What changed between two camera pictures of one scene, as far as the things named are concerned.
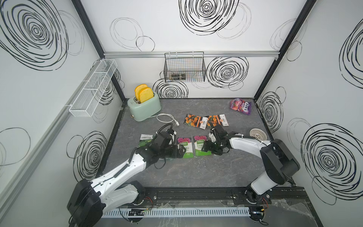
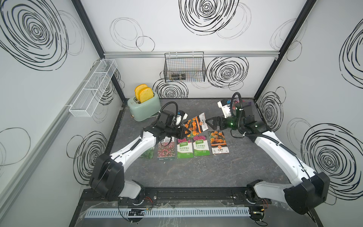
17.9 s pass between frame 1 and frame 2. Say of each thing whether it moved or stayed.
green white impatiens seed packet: stayed
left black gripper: moved
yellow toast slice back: stayed
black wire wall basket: stayed
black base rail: stayed
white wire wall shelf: stayed
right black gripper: moved
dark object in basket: stayed
